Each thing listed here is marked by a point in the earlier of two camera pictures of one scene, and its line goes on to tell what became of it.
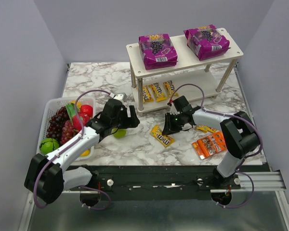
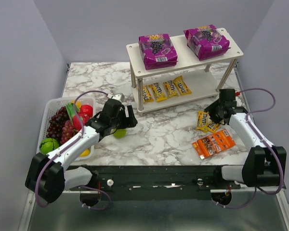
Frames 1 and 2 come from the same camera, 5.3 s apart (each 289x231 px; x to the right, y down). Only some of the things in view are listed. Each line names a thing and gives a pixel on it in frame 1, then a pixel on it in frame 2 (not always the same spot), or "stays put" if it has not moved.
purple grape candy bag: [158, 51] stays put
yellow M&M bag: [147, 95] stays put
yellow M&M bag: [147, 96] → [159, 95]
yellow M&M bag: [156, 132] → [181, 86]
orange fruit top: [78, 103] stays put
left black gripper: [126, 115] stays put
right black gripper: [171, 122] → [214, 112]
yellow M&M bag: [170, 89] stays put
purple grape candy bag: [206, 42] stays put
